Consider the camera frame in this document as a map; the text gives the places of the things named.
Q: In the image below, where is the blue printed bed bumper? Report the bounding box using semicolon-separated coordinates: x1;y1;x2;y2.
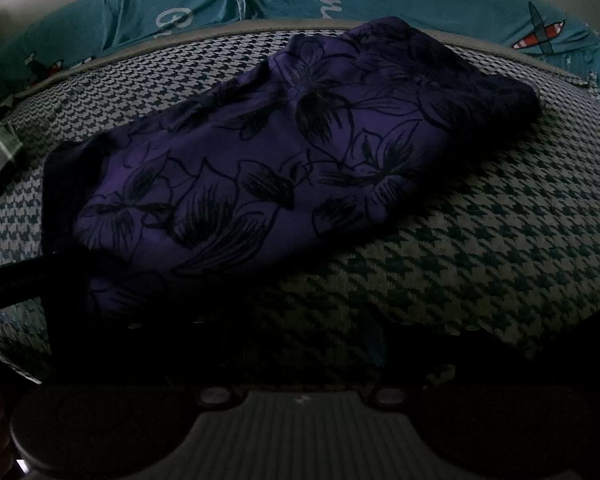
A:
0;0;600;112

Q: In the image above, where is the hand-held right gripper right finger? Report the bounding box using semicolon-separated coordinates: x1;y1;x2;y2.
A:
364;319;462;407

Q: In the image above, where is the purple floral garment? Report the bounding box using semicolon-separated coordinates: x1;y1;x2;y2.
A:
39;15;547;363

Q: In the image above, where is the houndstooth mattress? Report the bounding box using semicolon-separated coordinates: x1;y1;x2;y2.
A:
0;19;600;388

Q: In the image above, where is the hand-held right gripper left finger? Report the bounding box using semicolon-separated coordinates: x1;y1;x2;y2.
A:
124;319;242;407

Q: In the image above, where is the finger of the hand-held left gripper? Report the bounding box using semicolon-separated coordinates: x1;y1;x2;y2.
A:
0;251;87;314

